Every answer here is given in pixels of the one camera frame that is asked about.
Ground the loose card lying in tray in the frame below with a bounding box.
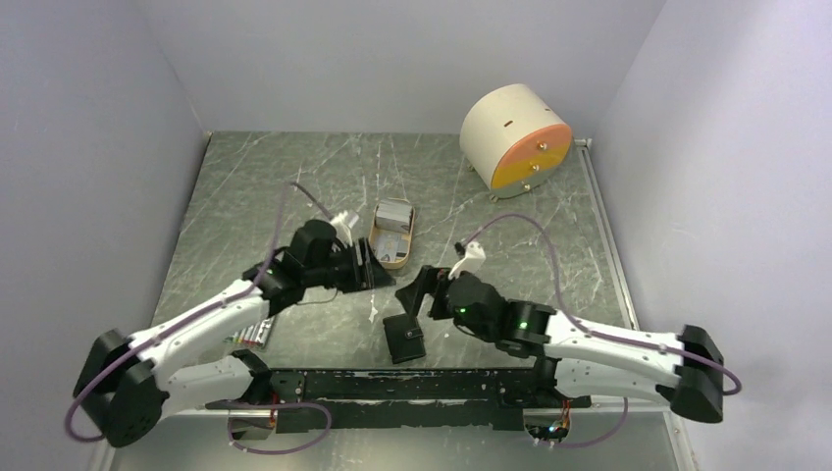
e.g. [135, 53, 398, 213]
[374, 234, 409, 263]

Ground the cream round drawer cabinet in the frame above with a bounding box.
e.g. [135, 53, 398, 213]
[459, 83, 573, 201]

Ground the black leather card holder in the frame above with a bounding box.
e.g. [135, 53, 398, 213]
[383, 314, 426, 364]

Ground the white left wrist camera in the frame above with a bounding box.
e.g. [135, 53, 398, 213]
[329, 211, 360, 246]

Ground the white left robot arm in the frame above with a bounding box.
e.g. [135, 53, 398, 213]
[64, 220, 395, 447]

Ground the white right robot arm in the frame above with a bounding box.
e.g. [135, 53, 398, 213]
[395, 266, 725, 424]

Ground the aluminium side rail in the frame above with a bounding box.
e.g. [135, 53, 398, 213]
[573, 138, 641, 330]

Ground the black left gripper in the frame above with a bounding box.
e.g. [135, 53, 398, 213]
[304, 235, 396, 293]

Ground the stack of cards in tray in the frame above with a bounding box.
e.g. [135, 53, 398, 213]
[374, 199, 414, 234]

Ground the rainbow striped card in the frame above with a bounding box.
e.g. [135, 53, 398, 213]
[225, 318, 274, 349]

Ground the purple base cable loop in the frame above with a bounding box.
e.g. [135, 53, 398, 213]
[226, 403, 331, 456]

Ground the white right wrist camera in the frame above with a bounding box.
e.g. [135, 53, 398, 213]
[447, 240, 487, 280]

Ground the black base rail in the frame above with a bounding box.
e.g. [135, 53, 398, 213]
[229, 367, 567, 434]

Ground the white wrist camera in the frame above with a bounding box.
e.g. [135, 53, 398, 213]
[447, 240, 487, 280]
[329, 211, 360, 246]

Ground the beige oval tray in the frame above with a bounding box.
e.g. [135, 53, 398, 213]
[369, 198, 416, 270]

